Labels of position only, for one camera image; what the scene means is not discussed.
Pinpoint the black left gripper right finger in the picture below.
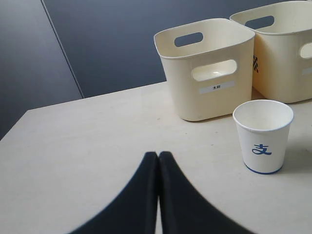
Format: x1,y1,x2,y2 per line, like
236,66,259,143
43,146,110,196
159,151,252,234

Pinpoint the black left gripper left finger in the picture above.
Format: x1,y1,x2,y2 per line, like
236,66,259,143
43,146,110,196
71,152,157,234

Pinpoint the white paper cup blue logo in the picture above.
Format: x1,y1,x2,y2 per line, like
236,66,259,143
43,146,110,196
232,99,294,175

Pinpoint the cream left plastic bin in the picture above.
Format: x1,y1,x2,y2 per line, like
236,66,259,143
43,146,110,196
154,18,255,121

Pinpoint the cream plastic bin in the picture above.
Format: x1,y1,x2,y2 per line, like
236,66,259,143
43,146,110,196
154,18,255,121
230,0,312,103

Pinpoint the cream middle plastic bin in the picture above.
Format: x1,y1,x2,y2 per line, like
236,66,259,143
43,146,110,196
230,0,312,103

